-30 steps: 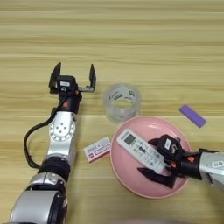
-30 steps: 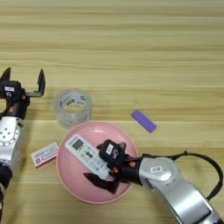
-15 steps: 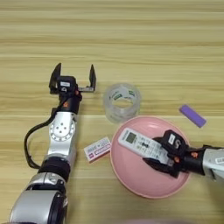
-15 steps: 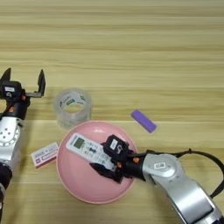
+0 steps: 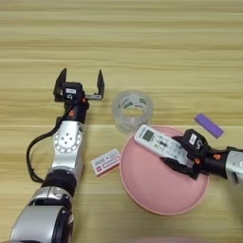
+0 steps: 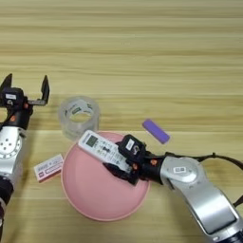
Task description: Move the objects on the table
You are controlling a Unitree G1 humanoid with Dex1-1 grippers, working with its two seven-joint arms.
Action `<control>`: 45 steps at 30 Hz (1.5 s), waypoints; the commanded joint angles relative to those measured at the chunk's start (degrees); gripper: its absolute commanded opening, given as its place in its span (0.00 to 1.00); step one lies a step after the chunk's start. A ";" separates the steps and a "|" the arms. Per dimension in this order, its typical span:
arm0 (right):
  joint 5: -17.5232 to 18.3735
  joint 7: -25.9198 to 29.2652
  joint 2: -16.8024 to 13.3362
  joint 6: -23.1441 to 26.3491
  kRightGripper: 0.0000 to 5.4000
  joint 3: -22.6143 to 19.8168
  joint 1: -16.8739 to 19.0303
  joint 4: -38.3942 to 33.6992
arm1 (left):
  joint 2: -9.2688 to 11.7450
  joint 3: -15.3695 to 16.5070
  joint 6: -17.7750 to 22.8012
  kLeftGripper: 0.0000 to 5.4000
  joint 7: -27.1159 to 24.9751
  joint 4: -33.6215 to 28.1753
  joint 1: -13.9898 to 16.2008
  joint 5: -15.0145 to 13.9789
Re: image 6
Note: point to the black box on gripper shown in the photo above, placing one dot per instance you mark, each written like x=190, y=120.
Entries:
x=12, y=96
x=131, y=147

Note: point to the small red white box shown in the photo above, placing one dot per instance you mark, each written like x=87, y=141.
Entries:
x=47, y=167

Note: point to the clear tape roll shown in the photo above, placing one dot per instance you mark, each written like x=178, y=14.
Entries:
x=65, y=126

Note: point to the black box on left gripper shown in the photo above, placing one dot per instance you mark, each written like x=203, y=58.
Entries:
x=12, y=96

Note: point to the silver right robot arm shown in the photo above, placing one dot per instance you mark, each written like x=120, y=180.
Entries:
x=205, y=202

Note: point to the purple rectangular block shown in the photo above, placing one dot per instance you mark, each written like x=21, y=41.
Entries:
x=155, y=130

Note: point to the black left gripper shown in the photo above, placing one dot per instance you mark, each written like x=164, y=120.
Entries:
x=17, y=117

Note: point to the white remote control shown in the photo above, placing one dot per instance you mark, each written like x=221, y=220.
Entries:
x=98, y=147

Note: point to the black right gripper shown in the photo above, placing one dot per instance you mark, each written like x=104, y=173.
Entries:
x=150, y=166

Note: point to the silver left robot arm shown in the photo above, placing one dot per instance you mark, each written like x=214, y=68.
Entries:
x=9, y=148

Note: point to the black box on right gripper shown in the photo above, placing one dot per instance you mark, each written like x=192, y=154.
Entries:
x=131, y=147

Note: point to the pink round plate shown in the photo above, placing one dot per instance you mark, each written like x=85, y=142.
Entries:
x=95, y=196

